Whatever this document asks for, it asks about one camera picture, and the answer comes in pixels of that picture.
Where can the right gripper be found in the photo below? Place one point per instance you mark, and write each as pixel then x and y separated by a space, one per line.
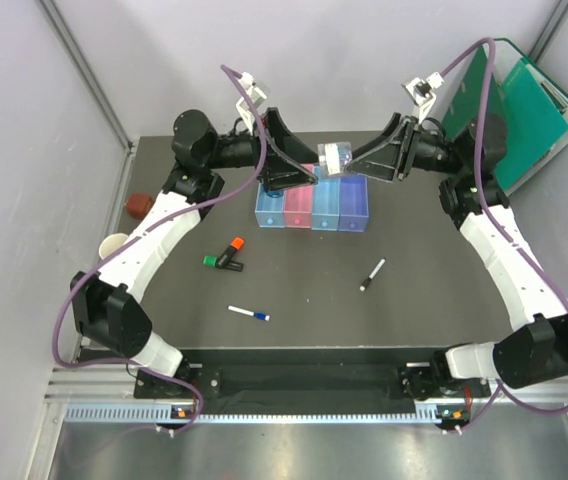
pixel 395 147

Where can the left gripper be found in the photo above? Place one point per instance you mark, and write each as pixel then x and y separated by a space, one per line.
pixel 277 173

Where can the clear staples box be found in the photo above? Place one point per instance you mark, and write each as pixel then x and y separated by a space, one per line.
pixel 333 158

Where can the pink plastic bin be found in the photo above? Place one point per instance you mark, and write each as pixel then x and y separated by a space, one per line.
pixel 298 205

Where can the purple plastic bin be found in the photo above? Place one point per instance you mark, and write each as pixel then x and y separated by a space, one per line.
pixel 353 204

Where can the light blue bin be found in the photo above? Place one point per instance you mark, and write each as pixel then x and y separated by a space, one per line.
pixel 326 202
pixel 269 213

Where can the orange cap highlighter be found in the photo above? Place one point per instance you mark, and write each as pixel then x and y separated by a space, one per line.
pixel 226 258

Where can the black cap whiteboard marker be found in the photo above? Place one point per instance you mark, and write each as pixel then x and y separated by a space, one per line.
pixel 367 281

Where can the brown box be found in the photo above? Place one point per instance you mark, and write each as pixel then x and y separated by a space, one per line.
pixel 139 205

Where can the blue cap whiteboard marker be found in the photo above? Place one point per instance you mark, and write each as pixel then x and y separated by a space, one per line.
pixel 258 315

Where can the blue slime jar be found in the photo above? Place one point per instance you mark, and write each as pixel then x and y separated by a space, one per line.
pixel 274 194

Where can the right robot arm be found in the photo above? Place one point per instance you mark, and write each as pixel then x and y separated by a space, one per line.
pixel 537 348

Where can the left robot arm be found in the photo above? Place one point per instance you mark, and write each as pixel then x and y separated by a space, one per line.
pixel 107 303

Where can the teal folder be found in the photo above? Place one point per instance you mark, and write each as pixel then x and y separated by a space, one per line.
pixel 534 126

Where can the yellow white mug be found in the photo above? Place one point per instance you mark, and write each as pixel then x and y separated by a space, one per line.
pixel 112 244

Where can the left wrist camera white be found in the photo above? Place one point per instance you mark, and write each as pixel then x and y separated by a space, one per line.
pixel 258 94

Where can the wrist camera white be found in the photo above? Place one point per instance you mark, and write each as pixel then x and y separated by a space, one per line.
pixel 423 94
pixel 258 94

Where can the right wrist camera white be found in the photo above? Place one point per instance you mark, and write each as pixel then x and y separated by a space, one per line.
pixel 423 94

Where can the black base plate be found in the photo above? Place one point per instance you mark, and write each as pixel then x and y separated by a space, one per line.
pixel 315 379

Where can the aluminium rail with cable duct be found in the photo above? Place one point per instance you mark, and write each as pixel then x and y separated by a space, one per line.
pixel 113 395

